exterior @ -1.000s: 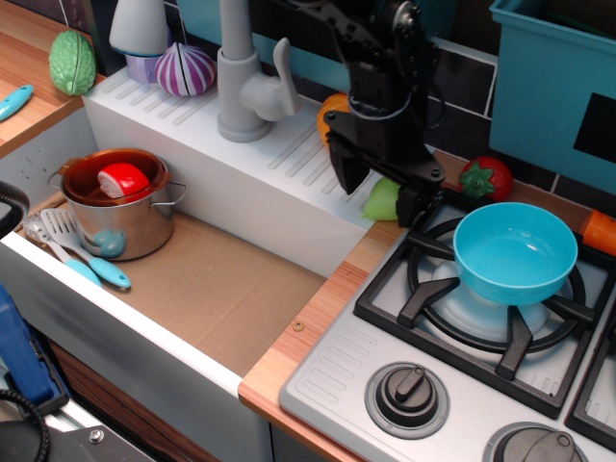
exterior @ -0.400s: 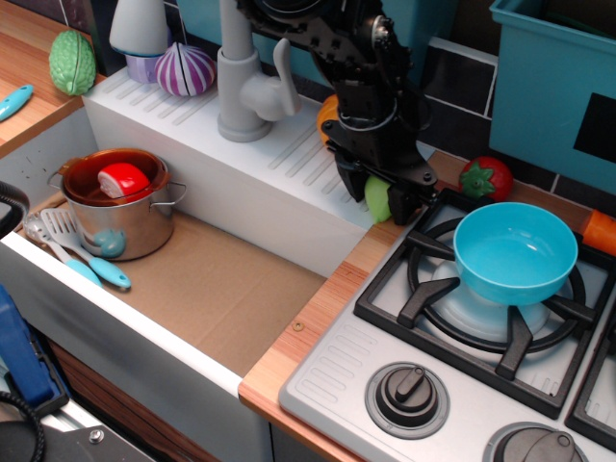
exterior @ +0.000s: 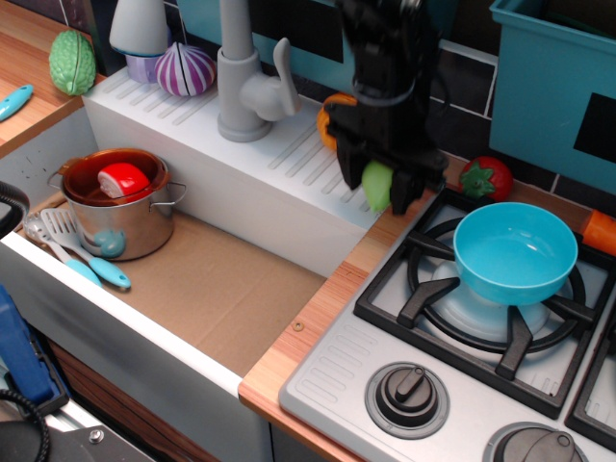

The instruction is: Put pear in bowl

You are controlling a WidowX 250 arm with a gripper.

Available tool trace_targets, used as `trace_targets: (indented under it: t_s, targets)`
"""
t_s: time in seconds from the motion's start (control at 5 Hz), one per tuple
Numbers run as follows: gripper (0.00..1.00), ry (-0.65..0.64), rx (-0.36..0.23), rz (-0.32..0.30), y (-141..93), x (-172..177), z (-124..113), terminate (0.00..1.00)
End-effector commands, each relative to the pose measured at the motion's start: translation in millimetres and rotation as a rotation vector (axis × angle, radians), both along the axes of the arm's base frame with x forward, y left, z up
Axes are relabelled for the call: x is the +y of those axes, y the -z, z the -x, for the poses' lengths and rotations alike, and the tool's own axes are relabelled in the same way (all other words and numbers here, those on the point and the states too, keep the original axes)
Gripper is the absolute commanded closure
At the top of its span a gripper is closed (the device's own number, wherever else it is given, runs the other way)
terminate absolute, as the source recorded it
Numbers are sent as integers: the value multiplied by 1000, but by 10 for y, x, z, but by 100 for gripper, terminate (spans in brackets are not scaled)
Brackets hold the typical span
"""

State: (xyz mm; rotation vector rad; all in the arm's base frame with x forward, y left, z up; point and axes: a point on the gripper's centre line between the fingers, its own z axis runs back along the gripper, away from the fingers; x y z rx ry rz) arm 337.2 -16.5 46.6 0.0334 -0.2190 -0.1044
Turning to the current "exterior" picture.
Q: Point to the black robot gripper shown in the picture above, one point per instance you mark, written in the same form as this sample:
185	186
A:
394	136

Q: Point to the green toy pear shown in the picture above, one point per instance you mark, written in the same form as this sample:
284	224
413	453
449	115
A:
377	181

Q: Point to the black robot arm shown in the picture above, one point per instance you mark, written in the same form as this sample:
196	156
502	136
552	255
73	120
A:
395	48

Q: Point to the turquoise plastic bowl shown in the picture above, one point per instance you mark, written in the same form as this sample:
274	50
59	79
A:
514	253

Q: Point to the brown translucent bowl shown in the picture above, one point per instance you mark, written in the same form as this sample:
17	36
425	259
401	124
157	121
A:
79	176

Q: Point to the white sink drainboard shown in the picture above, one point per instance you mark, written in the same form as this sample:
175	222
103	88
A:
284	193

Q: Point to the red toy tomato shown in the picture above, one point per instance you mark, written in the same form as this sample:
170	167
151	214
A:
486	177

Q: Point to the grey toy faucet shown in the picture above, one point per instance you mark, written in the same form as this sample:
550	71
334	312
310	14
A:
249	100

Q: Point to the turquoise box centre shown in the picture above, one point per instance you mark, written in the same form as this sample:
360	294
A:
319	48

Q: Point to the purple striped toy onion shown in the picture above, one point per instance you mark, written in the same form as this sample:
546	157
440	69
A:
185	70

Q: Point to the grey stove knob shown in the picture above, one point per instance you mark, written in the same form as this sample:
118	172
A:
532	442
407	401

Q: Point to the orange toy carrot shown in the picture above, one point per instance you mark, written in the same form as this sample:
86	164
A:
599	232

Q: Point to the stainless steel pot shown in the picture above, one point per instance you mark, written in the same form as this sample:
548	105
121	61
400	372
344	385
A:
124	228

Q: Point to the red white toy radish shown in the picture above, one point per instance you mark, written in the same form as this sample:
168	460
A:
121	179

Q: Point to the grey cone toy bottle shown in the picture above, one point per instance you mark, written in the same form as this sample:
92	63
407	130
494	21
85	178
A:
139	32

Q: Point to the green bumpy toy vegetable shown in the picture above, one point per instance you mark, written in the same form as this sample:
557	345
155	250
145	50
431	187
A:
72	63

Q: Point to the blue clamp device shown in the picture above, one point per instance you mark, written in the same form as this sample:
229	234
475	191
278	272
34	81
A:
30	371

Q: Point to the grey slotted spatula blue handle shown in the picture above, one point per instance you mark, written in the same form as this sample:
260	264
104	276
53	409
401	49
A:
64	231

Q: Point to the grey spoon blue handle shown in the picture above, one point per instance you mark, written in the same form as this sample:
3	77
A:
36	230

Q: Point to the turquoise utensil handle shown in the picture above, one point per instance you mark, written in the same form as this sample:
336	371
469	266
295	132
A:
13	102

